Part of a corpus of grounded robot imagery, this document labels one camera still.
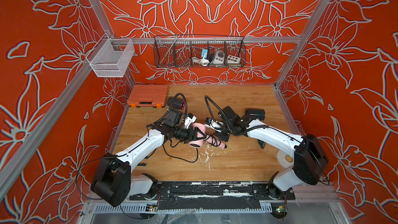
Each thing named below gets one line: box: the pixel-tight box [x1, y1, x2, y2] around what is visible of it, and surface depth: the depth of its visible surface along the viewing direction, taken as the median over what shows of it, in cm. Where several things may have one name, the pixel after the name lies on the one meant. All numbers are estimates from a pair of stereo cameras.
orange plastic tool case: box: [126, 84, 169, 109], surface depth 108 cm
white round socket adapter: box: [212, 49, 225, 65], surface depth 93 cm
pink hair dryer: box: [189, 122, 227, 149], surface depth 75 cm
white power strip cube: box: [226, 54, 241, 64], surface depth 96 cm
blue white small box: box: [201, 48, 208, 60], surface depth 85 cm
